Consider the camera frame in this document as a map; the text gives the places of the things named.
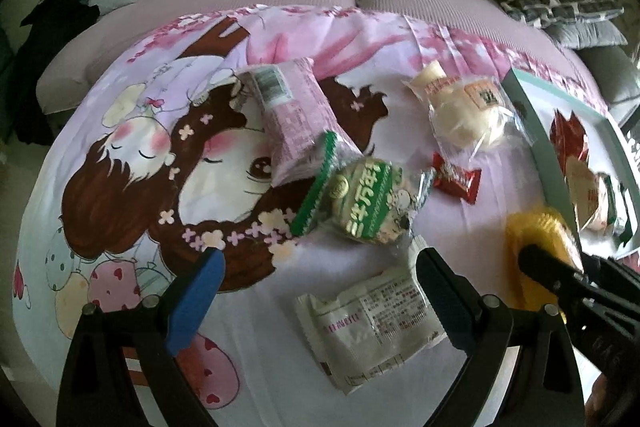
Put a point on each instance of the cartoon print pink cloth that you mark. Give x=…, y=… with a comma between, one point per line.
x=166, y=157

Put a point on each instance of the pink barcode snack packet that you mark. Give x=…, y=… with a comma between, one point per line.
x=296, y=115

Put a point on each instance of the grey plain pillow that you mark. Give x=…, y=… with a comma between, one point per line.
x=579, y=36

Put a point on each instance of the yellow snack packet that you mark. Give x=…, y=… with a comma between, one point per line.
x=538, y=245

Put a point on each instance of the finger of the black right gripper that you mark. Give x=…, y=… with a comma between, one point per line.
x=601, y=306

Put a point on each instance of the red Rose Kiss snack packet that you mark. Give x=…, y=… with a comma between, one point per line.
x=569, y=139

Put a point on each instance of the teal rimmed white box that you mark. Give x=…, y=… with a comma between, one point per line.
x=537, y=100

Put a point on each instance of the small red candy wrapper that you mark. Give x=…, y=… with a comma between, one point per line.
x=456, y=181

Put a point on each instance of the beige cheese roll snack packet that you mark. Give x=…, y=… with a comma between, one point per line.
x=592, y=196

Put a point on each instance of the green white biscuit packet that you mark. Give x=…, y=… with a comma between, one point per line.
x=364, y=198

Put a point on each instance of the clear bag yellow bun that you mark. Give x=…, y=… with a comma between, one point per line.
x=469, y=115

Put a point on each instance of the white printed snack packet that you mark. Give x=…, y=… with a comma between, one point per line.
x=373, y=327

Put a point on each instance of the dark clothing pile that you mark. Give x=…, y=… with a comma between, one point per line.
x=52, y=23

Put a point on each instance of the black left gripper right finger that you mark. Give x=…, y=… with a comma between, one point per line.
x=544, y=388

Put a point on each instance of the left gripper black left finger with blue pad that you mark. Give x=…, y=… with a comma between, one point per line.
x=97, y=388

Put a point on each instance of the person's hand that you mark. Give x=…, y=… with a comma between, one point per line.
x=596, y=400

